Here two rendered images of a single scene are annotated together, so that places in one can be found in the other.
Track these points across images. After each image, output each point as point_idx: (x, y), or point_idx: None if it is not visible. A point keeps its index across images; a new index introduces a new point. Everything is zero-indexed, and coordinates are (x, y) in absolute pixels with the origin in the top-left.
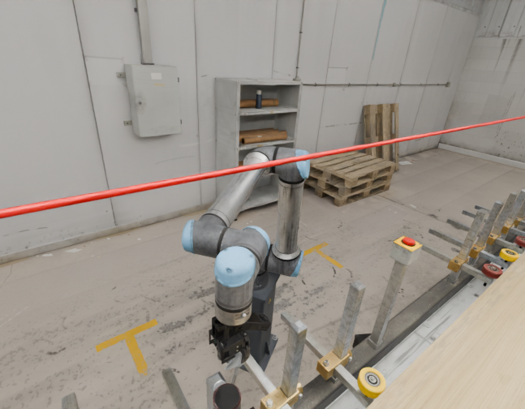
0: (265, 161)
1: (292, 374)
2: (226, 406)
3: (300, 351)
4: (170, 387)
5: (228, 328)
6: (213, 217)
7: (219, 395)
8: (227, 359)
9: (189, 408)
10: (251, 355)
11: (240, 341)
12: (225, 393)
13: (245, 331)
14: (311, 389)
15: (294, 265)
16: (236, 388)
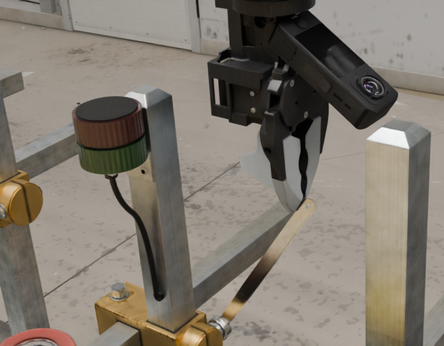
0: None
1: (369, 335)
2: (84, 112)
3: (391, 252)
4: (250, 226)
5: (239, 14)
6: None
7: (105, 101)
8: (224, 112)
9: (220, 265)
10: None
11: (254, 75)
12: (114, 105)
13: (287, 69)
14: None
15: None
16: (132, 112)
